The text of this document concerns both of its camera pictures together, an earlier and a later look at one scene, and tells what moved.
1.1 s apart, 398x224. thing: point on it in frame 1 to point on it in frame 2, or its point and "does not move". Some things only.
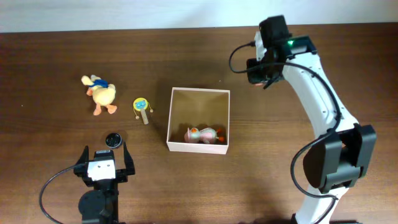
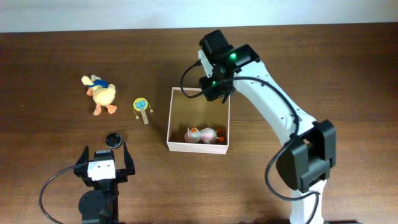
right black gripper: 254,77 to 210,93
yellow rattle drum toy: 140,104 does not move
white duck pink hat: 208,135 does not move
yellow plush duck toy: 102,93 does not move
